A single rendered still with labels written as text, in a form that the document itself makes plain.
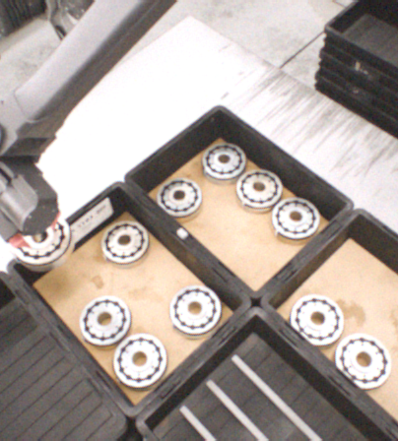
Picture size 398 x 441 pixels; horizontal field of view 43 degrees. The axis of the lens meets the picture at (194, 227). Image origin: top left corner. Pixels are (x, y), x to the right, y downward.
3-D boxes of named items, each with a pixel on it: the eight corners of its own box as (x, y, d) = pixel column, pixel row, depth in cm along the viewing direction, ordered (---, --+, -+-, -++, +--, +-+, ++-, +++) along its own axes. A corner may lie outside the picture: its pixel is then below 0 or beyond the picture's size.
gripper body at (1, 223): (61, 207, 82) (47, 181, 76) (8, 246, 79) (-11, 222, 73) (38, 182, 85) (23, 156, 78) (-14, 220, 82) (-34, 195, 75)
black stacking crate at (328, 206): (130, 207, 120) (121, 178, 110) (220, 136, 129) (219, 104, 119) (252, 322, 104) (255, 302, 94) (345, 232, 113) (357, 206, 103)
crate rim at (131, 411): (6, 271, 102) (1, 266, 100) (121, 183, 111) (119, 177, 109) (133, 423, 86) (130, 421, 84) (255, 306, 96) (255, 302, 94)
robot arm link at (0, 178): (-4, 142, 72) (-37, 165, 70) (25, 169, 70) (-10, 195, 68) (14, 169, 78) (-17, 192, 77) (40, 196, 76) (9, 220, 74)
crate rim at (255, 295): (121, 183, 111) (119, 177, 109) (219, 108, 121) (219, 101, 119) (255, 306, 96) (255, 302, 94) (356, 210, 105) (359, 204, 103)
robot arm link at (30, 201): (39, 118, 74) (-13, 115, 67) (89, 162, 69) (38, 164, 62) (15, 185, 79) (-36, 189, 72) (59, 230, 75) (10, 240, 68)
